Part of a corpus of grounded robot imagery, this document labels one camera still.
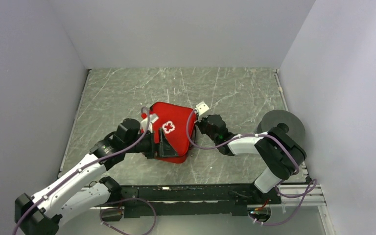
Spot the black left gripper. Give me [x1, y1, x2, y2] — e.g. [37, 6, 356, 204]
[125, 127, 178, 159]

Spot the red medicine kit case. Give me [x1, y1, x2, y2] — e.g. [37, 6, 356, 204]
[149, 102, 195, 164]

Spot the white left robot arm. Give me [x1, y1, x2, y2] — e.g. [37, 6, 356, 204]
[12, 118, 179, 235]

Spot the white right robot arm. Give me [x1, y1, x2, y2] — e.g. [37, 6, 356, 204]
[196, 110, 306, 203]

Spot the grey filament spool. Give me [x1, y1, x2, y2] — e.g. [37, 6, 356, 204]
[255, 110, 306, 142]

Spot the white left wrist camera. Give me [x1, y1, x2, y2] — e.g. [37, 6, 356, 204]
[141, 114, 159, 133]

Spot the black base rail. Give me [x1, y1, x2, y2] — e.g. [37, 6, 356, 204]
[101, 183, 282, 218]

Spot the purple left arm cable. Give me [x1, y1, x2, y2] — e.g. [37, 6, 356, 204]
[11, 106, 158, 235]

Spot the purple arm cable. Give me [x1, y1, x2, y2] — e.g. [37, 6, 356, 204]
[186, 108, 318, 227]
[11, 106, 158, 235]

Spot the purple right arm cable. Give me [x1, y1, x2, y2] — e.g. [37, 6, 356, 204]
[186, 108, 318, 227]

